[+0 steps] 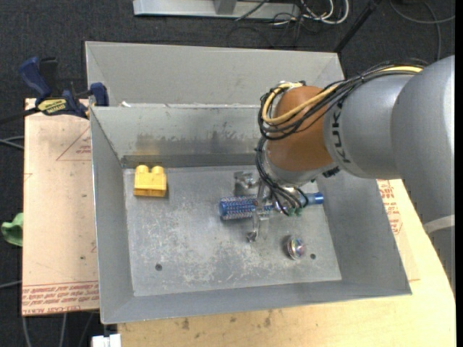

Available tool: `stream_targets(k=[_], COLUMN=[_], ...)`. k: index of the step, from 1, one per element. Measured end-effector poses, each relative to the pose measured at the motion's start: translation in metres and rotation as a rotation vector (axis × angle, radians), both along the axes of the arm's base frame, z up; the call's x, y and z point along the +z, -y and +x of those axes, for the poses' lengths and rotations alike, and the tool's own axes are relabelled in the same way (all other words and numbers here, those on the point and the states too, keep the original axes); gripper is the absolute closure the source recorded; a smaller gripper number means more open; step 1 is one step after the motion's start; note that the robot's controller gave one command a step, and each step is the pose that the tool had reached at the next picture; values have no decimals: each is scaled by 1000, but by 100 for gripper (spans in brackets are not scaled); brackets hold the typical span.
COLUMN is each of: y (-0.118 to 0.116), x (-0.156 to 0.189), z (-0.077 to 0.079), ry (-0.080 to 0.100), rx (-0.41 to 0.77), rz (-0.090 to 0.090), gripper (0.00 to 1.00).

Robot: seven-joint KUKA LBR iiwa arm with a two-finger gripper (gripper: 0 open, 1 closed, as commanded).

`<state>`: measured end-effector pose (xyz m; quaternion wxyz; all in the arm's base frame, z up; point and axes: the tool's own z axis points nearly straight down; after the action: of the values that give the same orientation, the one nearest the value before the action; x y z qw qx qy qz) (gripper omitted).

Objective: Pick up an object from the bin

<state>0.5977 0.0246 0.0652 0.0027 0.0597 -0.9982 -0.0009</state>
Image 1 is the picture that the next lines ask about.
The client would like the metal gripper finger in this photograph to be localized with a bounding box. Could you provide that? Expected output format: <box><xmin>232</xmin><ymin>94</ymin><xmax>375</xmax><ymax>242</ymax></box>
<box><xmin>245</xmin><ymin>207</ymin><xmax>271</xmax><ymax>244</ymax></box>
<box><xmin>233</xmin><ymin>171</ymin><xmax>262</xmax><ymax>195</ymax></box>

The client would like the blue round hairbrush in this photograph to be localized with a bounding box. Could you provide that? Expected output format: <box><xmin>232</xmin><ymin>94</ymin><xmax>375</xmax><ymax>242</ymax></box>
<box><xmin>218</xmin><ymin>191</ymin><xmax>325</xmax><ymax>222</ymax></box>

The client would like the shiny multicolour ball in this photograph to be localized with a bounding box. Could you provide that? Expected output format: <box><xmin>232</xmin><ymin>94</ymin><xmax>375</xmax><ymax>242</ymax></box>
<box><xmin>282</xmin><ymin>234</ymin><xmax>308</xmax><ymax>261</ymax></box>

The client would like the grey metal bin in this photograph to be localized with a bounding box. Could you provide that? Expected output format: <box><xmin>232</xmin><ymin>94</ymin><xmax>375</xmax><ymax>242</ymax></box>
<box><xmin>85</xmin><ymin>40</ymin><xmax>412</xmax><ymax>325</ymax></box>

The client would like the yellow toy building block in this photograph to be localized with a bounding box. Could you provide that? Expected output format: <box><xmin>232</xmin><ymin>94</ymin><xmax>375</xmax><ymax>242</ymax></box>
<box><xmin>132</xmin><ymin>164</ymin><xmax>169</xmax><ymax>198</ymax></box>

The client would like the brown cardboard board, red print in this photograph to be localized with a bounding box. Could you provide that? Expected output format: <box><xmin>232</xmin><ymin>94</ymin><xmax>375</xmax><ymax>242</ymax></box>
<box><xmin>21</xmin><ymin>98</ymin><xmax>422</xmax><ymax>317</ymax></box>

